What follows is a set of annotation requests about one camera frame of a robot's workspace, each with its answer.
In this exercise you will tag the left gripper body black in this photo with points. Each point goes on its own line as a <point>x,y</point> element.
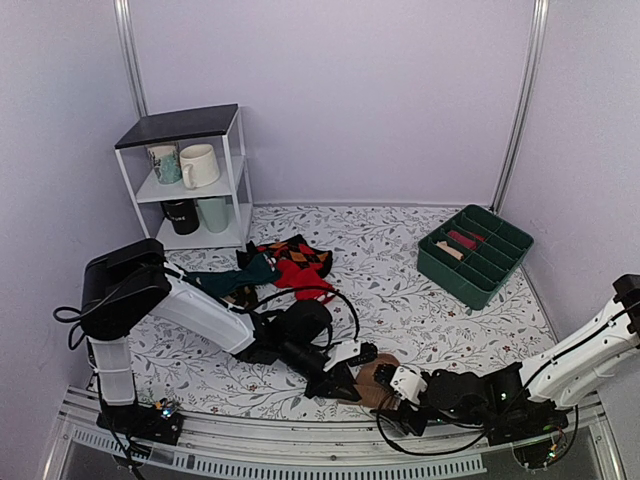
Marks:
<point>294,354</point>

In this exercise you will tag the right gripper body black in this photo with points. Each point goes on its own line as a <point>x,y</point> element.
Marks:
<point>408,421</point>

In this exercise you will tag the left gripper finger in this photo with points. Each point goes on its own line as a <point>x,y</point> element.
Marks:
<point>338,383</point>
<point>368,353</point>

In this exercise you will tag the tan ribbed sock brown cuff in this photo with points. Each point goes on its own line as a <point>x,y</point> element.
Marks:
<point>372,393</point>

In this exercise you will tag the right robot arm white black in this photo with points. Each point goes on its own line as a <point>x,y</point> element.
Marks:
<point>525,398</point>

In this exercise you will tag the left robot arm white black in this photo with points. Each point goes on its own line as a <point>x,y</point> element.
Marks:
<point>124,286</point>

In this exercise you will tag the red sock white trim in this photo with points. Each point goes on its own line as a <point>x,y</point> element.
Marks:
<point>311,285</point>

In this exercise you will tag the argyle sock brown beige left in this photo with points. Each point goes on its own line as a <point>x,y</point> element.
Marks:
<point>243,297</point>

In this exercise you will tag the floral patterned table mat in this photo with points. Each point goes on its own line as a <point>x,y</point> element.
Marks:
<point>384,300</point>

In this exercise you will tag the dark teal sock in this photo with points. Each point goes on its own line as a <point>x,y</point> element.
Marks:
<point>260,270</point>

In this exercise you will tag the argyle brown orange sock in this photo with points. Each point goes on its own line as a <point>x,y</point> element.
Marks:
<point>297,250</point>

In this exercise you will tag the black sock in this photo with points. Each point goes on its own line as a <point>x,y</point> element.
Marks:
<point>245,256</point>

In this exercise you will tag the rolled beige sock in box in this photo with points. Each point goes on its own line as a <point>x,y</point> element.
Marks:
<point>443,245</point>

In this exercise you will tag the green divided storage box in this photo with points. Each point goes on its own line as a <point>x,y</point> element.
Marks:
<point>478,278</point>

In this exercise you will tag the rolled red sock in box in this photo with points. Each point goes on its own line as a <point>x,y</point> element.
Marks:
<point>470,242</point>

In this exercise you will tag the pale green mug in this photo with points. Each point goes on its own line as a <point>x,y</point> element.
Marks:
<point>214,212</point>

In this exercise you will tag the black mug white text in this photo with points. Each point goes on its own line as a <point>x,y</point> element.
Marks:
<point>182,214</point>

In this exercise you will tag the cream ceramic mug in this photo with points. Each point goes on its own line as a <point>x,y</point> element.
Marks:
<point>199,166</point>

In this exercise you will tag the white metal shelf black top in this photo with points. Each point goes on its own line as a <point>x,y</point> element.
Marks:
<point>221,126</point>

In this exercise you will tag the teal patterned mug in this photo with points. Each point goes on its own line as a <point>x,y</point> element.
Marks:
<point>165,162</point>

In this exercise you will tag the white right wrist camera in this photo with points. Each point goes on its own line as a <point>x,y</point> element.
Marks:
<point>408,385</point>

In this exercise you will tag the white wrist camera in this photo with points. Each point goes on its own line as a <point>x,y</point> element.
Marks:
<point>408,385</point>
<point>342,352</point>

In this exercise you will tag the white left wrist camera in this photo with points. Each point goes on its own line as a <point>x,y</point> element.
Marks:
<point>342,352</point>

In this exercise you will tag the aluminium front rail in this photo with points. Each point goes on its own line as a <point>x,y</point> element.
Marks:
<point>222,447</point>

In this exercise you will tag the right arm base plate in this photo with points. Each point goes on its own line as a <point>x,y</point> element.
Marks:
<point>527,420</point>

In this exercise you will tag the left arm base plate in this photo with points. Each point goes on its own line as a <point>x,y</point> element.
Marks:
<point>161,422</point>

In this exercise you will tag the right aluminium corner post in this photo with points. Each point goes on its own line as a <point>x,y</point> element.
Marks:
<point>531,67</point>

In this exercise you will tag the aluminium corner post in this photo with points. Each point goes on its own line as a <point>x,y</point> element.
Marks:
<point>531,67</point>
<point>124,26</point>

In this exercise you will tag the left aluminium corner post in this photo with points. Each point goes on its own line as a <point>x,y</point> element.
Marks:
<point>124,26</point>

